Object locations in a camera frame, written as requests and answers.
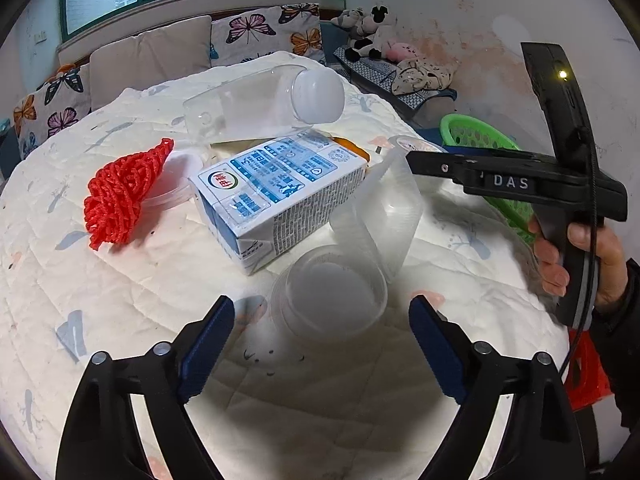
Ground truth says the clear plastic lid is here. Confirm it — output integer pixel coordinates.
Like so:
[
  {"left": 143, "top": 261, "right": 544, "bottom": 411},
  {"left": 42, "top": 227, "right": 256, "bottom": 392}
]
[{"left": 142, "top": 150, "right": 204, "bottom": 210}]

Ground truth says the red foam fruit net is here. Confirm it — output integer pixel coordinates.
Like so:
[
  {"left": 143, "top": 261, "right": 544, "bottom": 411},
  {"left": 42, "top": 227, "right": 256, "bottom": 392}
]
[{"left": 84, "top": 138, "right": 175, "bottom": 252}]

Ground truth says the pudding cup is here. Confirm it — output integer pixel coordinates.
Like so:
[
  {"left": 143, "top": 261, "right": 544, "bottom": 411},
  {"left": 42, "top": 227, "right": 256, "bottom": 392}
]
[{"left": 388, "top": 136, "right": 445, "bottom": 153}]

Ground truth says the white quilted table blanket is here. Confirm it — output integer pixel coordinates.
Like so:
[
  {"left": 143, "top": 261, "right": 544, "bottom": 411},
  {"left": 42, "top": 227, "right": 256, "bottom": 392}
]
[{"left": 1, "top": 52, "right": 568, "bottom": 479}]

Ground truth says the clear round plastic bowl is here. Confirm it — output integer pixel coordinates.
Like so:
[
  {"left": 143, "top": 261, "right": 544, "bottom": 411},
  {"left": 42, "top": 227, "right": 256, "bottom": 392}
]
[{"left": 270, "top": 245, "right": 387, "bottom": 346}]

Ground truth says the left butterfly print pillow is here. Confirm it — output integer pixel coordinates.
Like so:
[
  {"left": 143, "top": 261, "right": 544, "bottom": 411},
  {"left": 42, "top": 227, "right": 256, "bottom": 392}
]
[{"left": 12, "top": 64, "right": 91, "bottom": 160}]

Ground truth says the wall power socket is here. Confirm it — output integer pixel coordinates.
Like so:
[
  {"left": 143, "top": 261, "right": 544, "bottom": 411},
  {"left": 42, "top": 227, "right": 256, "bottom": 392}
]
[{"left": 34, "top": 30, "right": 47, "bottom": 44}]

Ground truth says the black white plush cow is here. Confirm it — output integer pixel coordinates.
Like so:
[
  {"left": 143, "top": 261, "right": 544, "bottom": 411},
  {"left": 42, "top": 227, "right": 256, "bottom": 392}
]
[{"left": 330, "top": 6, "right": 397, "bottom": 63}]

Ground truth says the person's right hand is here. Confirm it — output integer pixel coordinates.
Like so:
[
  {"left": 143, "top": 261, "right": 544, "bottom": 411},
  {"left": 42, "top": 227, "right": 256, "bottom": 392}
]
[{"left": 527, "top": 216, "right": 629, "bottom": 311}]

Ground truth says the spotted cream cloth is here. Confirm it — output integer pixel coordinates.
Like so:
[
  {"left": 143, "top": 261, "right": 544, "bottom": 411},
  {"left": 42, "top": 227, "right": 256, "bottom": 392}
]
[{"left": 390, "top": 58, "right": 454, "bottom": 96}]

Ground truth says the beige sofa cushion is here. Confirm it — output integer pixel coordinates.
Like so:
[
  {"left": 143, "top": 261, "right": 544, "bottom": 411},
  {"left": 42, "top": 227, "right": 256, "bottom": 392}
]
[{"left": 89, "top": 15, "right": 212, "bottom": 110}]

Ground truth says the green plastic trash basket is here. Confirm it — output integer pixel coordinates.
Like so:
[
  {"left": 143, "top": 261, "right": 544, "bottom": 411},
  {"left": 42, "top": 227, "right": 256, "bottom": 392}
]
[{"left": 439, "top": 112, "right": 539, "bottom": 246}]

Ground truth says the butterfly print pillow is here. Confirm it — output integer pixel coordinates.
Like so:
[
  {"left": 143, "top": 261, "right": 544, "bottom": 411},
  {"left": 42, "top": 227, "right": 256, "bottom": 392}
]
[
  {"left": 209, "top": 2, "right": 326, "bottom": 66},
  {"left": 12, "top": 64, "right": 91, "bottom": 160}
]

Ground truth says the pink plush toy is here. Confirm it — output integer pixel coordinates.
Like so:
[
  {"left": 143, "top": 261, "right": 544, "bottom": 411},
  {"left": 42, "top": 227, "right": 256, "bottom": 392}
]
[{"left": 383, "top": 41, "right": 424, "bottom": 64}]

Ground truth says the right butterfly print pillow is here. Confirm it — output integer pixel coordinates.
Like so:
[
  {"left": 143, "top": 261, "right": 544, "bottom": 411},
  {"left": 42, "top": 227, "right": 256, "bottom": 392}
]
[{"left": 209, "top": 2, "right": 326, "bottom": 66}]

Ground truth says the blue white milk carton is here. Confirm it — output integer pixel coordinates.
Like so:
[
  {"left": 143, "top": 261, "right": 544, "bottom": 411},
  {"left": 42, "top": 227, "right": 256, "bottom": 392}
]
[{"left": 190, "top": 129, "right": 368, "bottom": 275}]

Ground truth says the clear bottle with white cap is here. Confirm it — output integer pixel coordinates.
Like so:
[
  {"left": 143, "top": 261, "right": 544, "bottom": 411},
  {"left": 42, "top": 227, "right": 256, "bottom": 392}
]
[{"left": 183, "top": 64, "right": 345, "bottom": 144}]

